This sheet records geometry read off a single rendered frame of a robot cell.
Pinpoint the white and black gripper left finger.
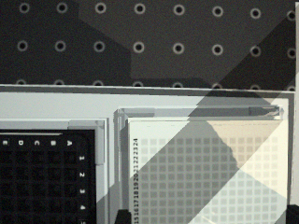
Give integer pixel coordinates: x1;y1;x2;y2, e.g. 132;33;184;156
114;209;132;224

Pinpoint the black well plate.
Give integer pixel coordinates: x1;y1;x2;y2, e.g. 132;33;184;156
0;129;97;224

